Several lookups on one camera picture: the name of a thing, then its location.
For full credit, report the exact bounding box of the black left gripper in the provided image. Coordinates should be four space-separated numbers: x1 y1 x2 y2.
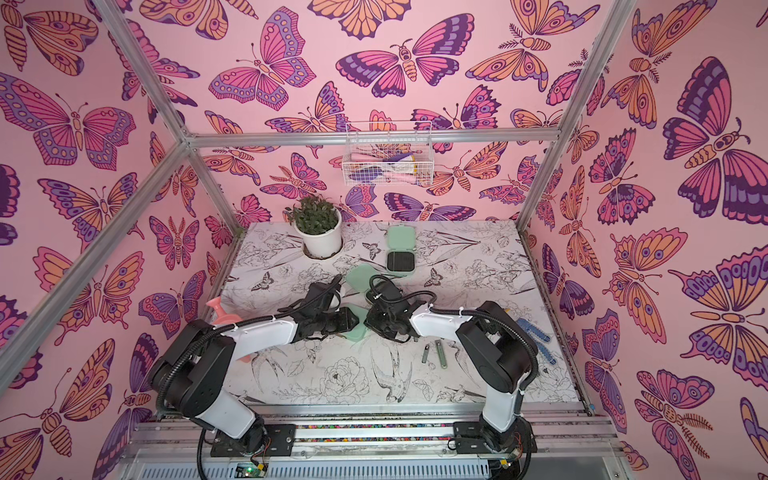
315 308 361 336

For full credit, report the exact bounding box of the green case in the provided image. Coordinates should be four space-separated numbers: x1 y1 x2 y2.
385 225 416 276
342 305 369 343
344 264 381 297

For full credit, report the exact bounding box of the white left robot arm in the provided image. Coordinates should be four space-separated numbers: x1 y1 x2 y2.
147 275 359 454

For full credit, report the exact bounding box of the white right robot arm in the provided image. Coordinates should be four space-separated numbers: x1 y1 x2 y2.
365 274 539 453

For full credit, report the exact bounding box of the green nail clipper long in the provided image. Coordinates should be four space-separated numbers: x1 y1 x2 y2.
435 340 448 369

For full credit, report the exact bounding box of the potted green plant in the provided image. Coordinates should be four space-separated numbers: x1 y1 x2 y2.
284 195 343 260

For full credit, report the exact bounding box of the pink plastic toy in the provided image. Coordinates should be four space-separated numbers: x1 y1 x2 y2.
206 297 252 363

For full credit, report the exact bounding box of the blue knit glove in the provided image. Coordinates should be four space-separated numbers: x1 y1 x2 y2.
517 318 557 365

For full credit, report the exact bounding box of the white wire wall basket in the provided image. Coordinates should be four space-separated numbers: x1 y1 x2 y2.
340 120 435 187

